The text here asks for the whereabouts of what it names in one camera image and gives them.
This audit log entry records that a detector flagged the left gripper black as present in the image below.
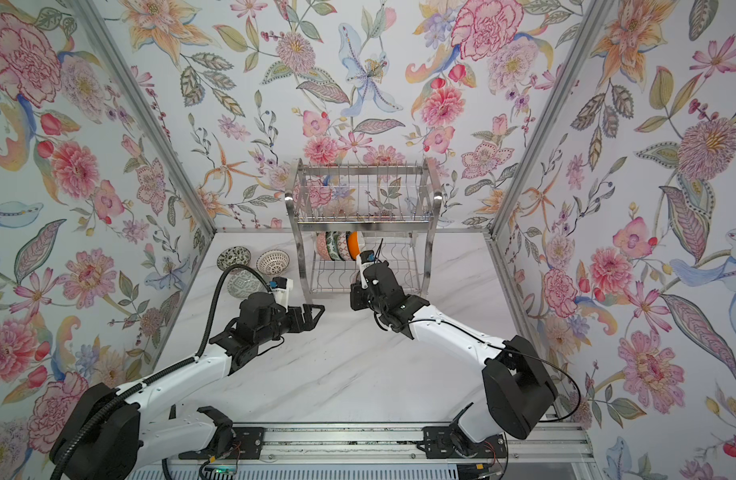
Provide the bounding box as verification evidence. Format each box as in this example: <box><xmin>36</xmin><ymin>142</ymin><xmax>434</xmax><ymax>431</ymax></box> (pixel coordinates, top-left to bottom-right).
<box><xmin>255</xmin><ymin>302</ymin><xmax>326</xmax><ymax>347</ymax></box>

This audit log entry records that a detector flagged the pink bowl dark floral inside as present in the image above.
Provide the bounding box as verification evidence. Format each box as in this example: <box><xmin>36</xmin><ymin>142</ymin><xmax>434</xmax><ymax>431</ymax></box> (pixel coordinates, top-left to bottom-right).
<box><xmin>315</xmin><ymin>232</ymin><xmax>332</xmax><ymax>261</ymax></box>

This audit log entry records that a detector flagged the green leaf patterned bowl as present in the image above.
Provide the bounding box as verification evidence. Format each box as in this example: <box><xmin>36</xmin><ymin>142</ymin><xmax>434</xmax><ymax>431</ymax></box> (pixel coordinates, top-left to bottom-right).
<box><xmin>326</xmin><ymin>232</ymin><xmax>342</xmax><ymax>261</ymax></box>

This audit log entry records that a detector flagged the stainless steel dish rack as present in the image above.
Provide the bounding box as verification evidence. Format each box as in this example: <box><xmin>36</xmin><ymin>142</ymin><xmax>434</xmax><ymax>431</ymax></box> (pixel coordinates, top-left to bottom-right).
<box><xmin>285</xmin><ymin>159</ymin><xmax>444</xmax><ymax>300</ymax></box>

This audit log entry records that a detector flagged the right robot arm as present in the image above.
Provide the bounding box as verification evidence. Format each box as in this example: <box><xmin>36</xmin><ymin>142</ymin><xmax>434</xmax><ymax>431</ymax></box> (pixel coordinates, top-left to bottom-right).
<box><xmin>350</xmin><ymin>260</ymin><xmax>558</xmax><ymax>447</ymax></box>

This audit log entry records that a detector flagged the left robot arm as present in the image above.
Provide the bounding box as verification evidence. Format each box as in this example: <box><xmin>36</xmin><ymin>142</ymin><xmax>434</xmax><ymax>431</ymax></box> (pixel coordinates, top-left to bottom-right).
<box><xmin>49</xmin><ymin>292</ymin><xmax>325</xmax><ymax>479</ymax></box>

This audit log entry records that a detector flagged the brown white patterned bowl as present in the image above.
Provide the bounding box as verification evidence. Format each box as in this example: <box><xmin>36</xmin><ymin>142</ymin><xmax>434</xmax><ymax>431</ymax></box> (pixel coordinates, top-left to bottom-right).
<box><xmin>256</xmin><ymin>249</ymin><xmax>291</xmax><ymax>277</ymax></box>

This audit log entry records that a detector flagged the green geometric patterned bowl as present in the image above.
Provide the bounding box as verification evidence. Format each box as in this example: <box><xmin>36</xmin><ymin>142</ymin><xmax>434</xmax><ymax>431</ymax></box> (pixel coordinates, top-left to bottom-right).
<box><xmin>225</xmin><ymin>269</ymin><xmax>265</xmax><ymax>300</ymax></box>

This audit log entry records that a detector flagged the dark floral patterned bowl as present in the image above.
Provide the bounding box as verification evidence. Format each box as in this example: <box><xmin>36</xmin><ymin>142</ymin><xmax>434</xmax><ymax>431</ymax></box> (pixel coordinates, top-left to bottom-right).
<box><xmin>216</xmin><ymin>246</ymin><xmax>252</xmax><ymax>271</ymax></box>

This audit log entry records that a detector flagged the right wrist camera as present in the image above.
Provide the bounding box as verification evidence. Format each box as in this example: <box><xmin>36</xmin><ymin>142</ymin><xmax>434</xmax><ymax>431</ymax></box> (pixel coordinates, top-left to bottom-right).
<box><xmin>356</xmin><ymin>249</ymin><xmax>376</xmax><ymax>289</ymax></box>

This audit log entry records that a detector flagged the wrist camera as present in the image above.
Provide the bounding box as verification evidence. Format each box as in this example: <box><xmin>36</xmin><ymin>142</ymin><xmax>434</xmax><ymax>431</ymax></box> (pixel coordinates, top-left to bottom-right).
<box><xmin>269</xmin><ymin>277</ymin><xmax>294</xmax><ymax>309</ymax></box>
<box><xmin>356</xmin><ymin>249</ymin><xmax>376</xmax><ymax>289</ymax></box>

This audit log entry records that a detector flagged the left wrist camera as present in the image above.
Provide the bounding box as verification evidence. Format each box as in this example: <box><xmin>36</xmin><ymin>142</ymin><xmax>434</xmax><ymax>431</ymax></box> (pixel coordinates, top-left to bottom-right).
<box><xmin>269</xmin><ymin>277</ymin><xmax>294</xmax><ymax>309</ymax></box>

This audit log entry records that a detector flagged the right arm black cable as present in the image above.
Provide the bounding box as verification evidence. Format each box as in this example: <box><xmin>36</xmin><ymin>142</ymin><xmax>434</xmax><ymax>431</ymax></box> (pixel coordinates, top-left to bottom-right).
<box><xmin>372</xmin><ymin>238</ymin><xmax>583</xmax><ymax>424</ymax></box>

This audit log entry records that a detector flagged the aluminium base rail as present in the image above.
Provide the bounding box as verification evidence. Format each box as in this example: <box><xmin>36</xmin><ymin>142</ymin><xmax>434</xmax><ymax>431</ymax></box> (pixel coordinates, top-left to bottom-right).
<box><xmin>137</xmin><ymin>422</ymin><xmax>595</xmax><ymax>467</ymax></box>

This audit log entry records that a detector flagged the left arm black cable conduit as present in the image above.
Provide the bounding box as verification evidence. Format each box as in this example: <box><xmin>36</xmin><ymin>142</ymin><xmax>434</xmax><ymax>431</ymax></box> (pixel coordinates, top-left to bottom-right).
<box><xmin>48</xmin><ymin>263</ymin><xmax>273</xmax><ymax>480</ymax></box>

